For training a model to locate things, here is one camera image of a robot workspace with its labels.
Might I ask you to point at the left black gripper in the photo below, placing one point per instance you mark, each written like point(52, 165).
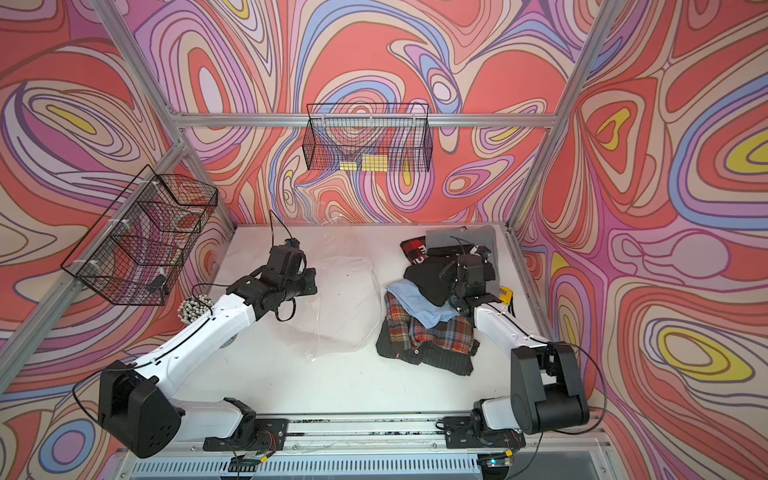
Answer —
point(309, 275)

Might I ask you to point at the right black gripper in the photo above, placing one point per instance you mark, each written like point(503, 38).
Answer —
point(447, 274)

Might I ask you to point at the black button shirt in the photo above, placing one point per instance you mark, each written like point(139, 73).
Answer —
point(434, 278)

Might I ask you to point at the light blue shirt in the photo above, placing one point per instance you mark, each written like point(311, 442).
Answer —
point(410, 298)

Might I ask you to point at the red black buffalo plaid shirt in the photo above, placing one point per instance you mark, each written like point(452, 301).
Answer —
point(415, 250)

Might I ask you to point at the clear plastic vacuum bag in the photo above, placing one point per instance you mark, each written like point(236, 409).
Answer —
point(343, 316)

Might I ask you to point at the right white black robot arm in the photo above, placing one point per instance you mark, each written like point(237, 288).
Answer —
point(546, 392)

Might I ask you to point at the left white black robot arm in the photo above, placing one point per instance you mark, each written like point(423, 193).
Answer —
point(137, 403)

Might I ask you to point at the yellow tape measure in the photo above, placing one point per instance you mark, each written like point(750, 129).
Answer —
point(506, 297)

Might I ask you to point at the bundle of white sticks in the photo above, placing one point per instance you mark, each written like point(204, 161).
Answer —
point(192, 308)

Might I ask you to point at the yellow sticky note blocks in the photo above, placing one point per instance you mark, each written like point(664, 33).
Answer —
point(366, 163)

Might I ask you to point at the black wire basket left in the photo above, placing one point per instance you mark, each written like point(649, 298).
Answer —
point(135, 252)

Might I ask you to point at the black wire basket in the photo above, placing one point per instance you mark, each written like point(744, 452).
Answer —
point(135, 252)
point(345, 130)

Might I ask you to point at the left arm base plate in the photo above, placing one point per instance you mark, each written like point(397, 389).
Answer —
point(259, 435)

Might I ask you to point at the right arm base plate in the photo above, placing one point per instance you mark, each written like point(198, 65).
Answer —
point(470, 432)

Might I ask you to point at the black wire basket back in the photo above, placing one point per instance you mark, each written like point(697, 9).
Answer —
point(345, 130)

